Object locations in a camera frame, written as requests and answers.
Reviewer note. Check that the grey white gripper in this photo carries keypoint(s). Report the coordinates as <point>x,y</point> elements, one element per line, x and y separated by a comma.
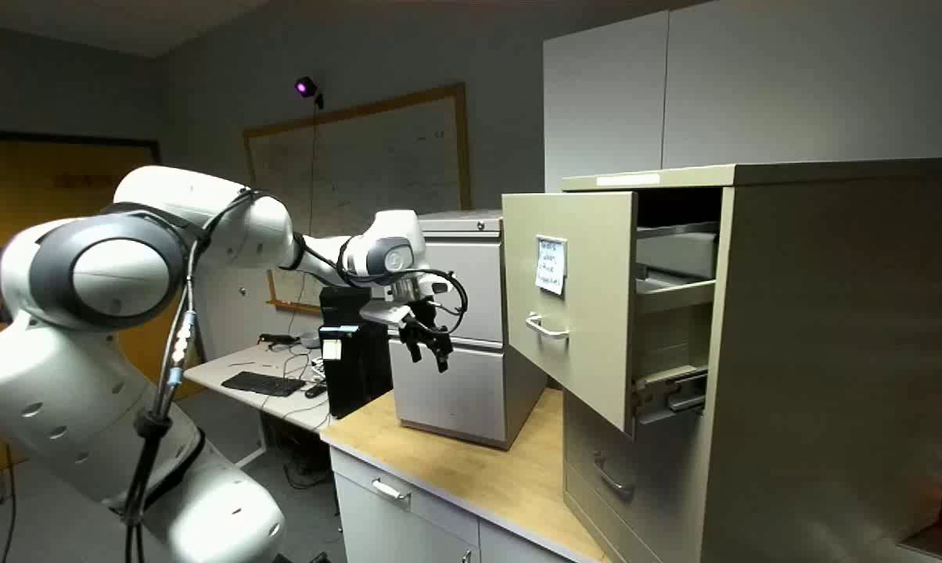
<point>389,314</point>

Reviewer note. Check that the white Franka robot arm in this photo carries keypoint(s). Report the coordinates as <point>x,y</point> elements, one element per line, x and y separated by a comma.
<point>81,394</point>

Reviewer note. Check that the grey metal file cabinet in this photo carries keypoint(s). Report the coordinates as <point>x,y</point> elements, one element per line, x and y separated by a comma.
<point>474,386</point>

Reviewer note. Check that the beige open cabinet drawer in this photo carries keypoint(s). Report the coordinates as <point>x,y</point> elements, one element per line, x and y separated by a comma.
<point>581,314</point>

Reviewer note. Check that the white counter base cabinet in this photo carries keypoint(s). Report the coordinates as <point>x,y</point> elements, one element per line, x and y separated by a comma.
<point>407,526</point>

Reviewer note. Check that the beige closed cabinet drawer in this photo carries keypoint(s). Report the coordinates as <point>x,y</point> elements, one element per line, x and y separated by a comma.
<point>637,490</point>

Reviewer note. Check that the grey files inside drawer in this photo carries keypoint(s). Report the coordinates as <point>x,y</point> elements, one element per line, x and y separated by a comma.
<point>678,252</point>

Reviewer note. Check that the beige metal file cabinet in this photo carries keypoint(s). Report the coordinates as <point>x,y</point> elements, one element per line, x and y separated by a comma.
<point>833,365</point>

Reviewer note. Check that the black computer tower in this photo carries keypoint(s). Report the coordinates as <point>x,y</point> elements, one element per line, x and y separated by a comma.
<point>351,355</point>

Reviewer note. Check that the black computer mouse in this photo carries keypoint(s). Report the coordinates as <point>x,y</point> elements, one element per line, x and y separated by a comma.
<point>313,389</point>

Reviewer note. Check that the white paper label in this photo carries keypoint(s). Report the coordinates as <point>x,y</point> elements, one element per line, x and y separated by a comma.
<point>551,262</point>

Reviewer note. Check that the black keyboard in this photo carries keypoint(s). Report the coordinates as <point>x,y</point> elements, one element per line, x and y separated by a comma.
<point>263,381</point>

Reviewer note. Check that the light office desk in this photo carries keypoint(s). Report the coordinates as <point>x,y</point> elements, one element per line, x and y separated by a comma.
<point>252,365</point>

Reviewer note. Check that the wood framed whiteboard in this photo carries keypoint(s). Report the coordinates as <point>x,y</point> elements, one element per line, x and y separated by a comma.
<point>386,156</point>

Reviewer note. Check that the yellow wooden door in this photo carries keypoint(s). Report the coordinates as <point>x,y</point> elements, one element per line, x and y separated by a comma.
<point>19,187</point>

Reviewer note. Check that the camera with purple light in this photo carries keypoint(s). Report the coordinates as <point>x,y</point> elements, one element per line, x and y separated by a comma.
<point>309,89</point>

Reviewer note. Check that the white wall cupboard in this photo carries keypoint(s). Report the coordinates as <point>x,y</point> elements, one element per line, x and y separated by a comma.
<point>751,82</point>

